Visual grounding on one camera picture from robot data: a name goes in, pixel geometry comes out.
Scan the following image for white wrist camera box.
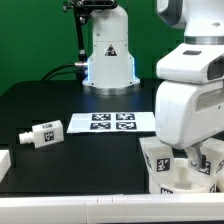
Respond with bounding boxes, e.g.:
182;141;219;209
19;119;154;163
156;43;224;84

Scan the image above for black camera stand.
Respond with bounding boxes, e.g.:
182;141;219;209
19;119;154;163
63;0;118;81

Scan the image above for white front rail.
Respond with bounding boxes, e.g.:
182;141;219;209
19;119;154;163
0;193;224;224

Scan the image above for white round stool seat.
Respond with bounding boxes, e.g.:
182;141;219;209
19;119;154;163
148;158;217;194

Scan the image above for black cables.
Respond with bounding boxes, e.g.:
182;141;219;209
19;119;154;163
41;63;86;82

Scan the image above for white left block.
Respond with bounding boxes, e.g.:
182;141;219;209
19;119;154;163
0;150;11;182

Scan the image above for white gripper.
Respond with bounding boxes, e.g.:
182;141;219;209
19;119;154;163
155;81;224;168

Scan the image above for white paper marker sheet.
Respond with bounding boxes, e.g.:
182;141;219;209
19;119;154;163
67;112;155;134

